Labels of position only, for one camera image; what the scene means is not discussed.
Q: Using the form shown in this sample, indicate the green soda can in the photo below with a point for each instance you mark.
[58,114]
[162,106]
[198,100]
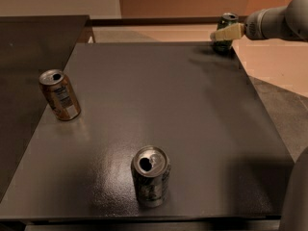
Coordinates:
[223,36]

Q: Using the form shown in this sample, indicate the orange-brown soda can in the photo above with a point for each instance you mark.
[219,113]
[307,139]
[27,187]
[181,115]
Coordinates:
[60,95]

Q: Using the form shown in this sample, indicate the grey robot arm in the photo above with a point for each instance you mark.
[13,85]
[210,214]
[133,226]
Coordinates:
[288,23]

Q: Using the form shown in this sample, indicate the dark side table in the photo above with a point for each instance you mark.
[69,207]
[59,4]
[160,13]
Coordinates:
[29,45]

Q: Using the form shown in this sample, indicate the dark silver soda can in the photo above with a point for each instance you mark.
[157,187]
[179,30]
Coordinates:
[150,169]

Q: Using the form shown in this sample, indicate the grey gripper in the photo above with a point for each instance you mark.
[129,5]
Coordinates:
[253,27]

